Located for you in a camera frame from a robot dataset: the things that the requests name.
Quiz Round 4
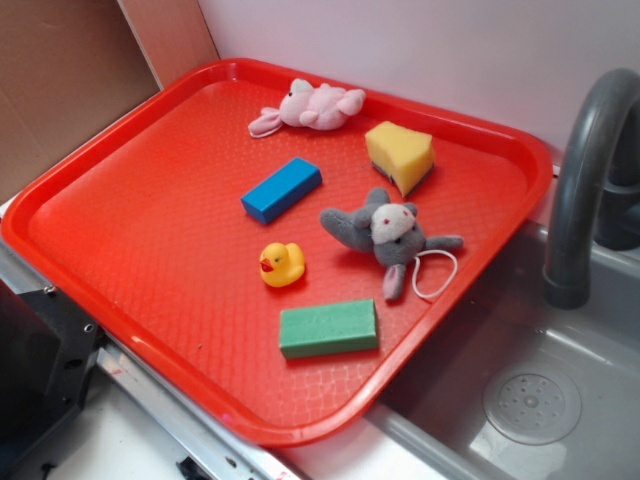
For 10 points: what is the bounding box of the blue rectangular block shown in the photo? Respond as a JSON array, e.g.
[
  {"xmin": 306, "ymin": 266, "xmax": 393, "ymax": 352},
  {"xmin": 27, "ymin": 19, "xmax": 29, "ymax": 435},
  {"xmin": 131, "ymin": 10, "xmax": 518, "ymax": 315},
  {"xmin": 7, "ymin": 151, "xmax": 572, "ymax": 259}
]
[{"xmin": 241, "ymin": 158, "xmax": 323, "ymax": 224}]

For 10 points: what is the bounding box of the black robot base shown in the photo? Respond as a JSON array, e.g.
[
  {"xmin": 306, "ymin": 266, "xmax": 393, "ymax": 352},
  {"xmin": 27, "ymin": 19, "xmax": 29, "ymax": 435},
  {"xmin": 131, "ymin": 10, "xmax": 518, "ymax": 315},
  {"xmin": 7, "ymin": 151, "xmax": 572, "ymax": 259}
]
[{"xmin": 1, "ymin": 284, "xmax": 102, "ymax": 479}]

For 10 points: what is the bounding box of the brown cardboard panel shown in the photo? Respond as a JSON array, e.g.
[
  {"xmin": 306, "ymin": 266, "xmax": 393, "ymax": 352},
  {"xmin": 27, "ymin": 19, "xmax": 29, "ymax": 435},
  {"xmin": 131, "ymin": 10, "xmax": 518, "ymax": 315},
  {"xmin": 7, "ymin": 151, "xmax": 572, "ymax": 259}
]
[{"xmin": 1, "ymin": 1, "xmax": 158, "ymax": 201}]

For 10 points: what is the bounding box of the green rectangular block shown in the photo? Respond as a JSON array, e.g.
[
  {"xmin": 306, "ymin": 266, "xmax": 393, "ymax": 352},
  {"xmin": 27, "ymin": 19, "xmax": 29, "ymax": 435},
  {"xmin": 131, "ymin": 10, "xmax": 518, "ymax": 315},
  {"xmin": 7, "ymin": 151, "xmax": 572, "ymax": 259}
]
[{"xmin": 279, "ymin": 299, "xmax": 379, "ymax": 359}]

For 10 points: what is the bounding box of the metal frame rail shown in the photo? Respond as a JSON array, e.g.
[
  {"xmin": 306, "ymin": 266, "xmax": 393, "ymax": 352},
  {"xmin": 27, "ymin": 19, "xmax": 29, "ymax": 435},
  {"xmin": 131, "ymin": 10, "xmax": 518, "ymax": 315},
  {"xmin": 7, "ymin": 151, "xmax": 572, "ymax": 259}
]
[{"xmin": 1, "ymin": 244, "xmax": 299, "ymax": 479}]

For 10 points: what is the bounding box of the gray plush mouse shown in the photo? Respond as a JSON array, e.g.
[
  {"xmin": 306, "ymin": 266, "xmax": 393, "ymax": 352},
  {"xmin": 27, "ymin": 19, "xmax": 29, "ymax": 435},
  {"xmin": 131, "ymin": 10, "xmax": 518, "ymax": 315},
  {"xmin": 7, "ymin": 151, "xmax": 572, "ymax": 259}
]
[{"xmin": 320, "ymin": 187, "xmax": 464, "ymax": 302}]

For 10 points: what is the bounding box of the gray toy sink basin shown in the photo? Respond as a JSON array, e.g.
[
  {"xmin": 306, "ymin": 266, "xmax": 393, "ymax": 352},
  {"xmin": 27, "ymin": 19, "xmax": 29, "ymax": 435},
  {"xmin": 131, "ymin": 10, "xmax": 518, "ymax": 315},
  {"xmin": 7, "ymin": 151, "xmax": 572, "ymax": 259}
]
[{"xmin": 367, "ymin": 219, "xmax": 640, "ymax": 480}]

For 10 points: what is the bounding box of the yellow rubber duck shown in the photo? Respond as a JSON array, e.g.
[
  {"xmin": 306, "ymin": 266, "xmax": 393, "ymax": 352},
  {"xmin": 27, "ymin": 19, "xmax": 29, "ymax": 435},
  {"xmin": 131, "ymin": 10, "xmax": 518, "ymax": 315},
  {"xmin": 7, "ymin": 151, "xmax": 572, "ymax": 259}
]
[{"xmin": 259, "ymin": 242, "xmax": 306, "ymax": 288}]

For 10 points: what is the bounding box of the pink plush animal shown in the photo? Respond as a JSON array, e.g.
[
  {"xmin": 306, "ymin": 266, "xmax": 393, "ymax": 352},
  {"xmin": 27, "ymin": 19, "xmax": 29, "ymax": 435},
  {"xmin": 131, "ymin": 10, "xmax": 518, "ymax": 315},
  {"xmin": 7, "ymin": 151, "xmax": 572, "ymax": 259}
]
[{"xmin": 248, "ymin": 78, "xmax": 366, "ymax": 138}]

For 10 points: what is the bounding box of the gray toy faucet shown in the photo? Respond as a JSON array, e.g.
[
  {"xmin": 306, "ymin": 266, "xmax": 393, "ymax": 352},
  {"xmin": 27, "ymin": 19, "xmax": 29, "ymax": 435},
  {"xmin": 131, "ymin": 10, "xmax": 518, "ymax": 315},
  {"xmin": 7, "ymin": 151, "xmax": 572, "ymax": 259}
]
[{"xmin": 543, "ymin": 68, "xmax": 639, "ymax": 309}]

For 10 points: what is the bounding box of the yellow sponge wedge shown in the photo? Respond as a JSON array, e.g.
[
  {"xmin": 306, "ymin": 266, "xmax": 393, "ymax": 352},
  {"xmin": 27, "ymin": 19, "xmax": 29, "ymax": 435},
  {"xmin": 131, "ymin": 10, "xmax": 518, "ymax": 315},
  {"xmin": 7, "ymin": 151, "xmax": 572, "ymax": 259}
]
[{"xmin": 365, "ymin": 121, "xmax": 435, "ymax": 198}]

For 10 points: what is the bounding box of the red plastic tray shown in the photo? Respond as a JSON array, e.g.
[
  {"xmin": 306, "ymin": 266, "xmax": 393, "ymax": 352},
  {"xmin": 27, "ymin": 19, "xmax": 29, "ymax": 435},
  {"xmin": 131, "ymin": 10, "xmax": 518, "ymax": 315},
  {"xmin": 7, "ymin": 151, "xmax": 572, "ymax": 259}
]
[{"xmin": 2, "ymin": 59, "xmax": 552, "ymax": 446}]

